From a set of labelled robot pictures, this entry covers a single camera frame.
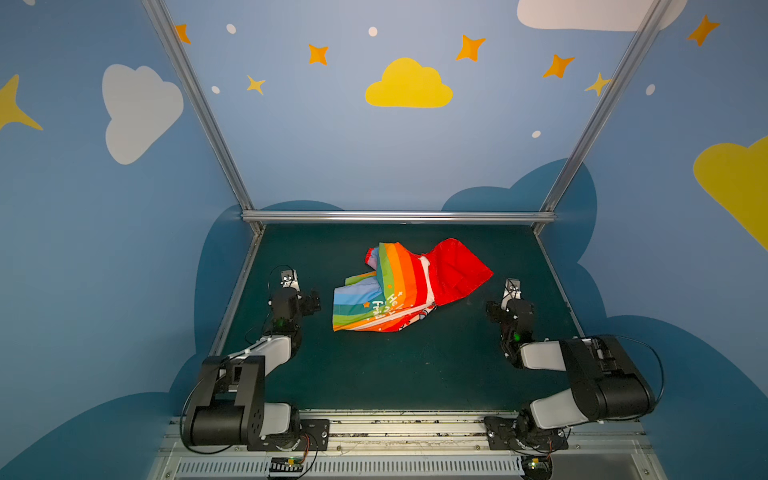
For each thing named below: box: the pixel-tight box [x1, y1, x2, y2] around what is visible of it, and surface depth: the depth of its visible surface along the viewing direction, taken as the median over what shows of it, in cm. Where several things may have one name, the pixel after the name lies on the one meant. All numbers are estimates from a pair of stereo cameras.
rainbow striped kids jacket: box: [332, 239, 494, 333], surface depth 98 cm
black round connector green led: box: [521, 455, 553, 480], surface depth 73 cm
